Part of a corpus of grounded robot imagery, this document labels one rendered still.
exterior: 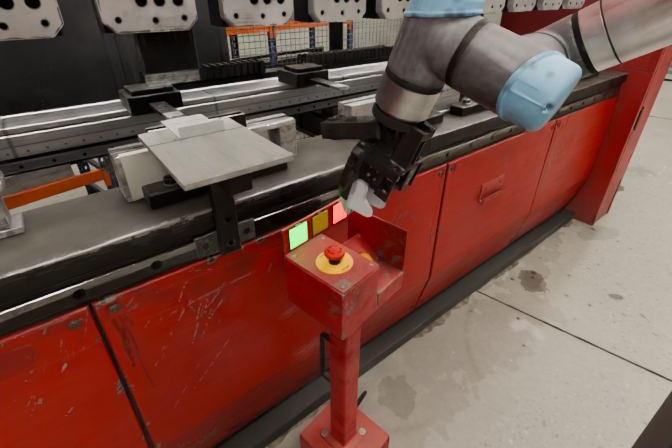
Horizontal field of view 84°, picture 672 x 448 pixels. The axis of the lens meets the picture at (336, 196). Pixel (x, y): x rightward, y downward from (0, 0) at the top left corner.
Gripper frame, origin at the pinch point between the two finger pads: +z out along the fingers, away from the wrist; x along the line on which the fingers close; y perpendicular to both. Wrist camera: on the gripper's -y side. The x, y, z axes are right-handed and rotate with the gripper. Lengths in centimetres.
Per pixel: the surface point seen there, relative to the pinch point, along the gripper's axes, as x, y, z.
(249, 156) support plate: -9.2, -15.2, -3.2
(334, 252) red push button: -0.7, 1.4, 11.1
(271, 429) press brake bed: -7, 7, 90
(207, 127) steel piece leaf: -7.6, -29.4, 0.6
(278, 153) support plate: -5.3, -12.7, -4.1
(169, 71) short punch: -8.3, -40.8, -4.9
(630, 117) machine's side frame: 199, 33, 17
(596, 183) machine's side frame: 200, 43, 55
